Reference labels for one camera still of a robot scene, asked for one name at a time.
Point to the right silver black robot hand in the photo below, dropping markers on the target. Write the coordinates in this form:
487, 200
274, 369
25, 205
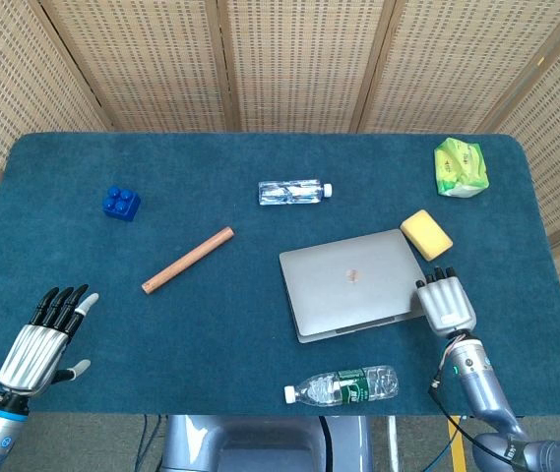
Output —
447, 305

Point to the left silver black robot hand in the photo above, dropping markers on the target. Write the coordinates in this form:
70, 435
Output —
31, 359

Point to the silver laptop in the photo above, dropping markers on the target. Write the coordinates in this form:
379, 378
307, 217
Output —
348, 285

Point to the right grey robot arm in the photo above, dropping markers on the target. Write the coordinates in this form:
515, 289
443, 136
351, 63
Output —
486, 388

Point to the yellow sponge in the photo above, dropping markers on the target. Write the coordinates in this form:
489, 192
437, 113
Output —
426, 236

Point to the blue table mat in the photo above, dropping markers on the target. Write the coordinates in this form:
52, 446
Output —
112, 344

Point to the green label water bottle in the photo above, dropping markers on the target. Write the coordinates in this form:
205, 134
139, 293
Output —
353, 386

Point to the green tissue pack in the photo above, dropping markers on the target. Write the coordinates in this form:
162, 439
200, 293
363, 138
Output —
459, 169

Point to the white table leg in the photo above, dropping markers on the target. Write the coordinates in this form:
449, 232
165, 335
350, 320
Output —
392, 442

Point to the blue toy building block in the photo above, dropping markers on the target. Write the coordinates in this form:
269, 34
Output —
121, 204

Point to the wooden rod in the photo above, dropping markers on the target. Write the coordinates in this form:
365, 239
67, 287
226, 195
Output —
188, 259

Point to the blue label water bottle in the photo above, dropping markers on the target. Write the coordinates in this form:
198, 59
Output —
289, 192

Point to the grey robot torso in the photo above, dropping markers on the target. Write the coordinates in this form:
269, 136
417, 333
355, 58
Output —
260, 442

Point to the bamboo folding screen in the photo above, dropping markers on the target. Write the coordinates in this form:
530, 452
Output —
299, 59

